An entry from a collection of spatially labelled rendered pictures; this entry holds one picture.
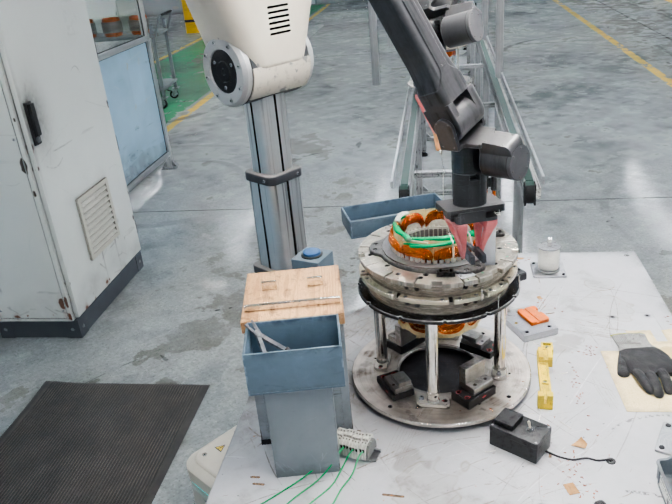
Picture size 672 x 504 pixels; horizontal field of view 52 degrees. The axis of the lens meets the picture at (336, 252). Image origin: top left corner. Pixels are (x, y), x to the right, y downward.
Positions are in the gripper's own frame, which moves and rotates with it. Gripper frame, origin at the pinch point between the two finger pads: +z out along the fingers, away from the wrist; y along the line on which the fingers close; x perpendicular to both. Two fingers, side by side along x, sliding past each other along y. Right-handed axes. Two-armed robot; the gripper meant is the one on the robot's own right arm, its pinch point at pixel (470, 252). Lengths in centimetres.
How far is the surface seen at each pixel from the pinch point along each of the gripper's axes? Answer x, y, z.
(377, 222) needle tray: 45.9, -6.1, 8.6
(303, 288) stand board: 16.8, -28.3, 9.3
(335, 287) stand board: 15.0, -22.2, 9.4
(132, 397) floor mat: 151, -92, 107
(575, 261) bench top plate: 61, 54, 35
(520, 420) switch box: -4.0, 7.5, 34.1
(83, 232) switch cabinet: 229, -112, 57
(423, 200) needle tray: 56, 9, 8
